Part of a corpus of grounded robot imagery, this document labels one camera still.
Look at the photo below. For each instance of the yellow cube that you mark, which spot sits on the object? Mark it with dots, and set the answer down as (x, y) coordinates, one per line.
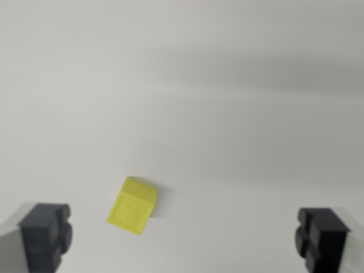
(130, 207)

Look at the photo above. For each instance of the black silver gripper left finger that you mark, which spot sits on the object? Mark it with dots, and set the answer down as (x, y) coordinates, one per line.
(39, 239)

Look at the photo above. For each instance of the black silver gripper right finger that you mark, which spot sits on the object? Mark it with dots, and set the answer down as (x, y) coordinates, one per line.
(324, 241)

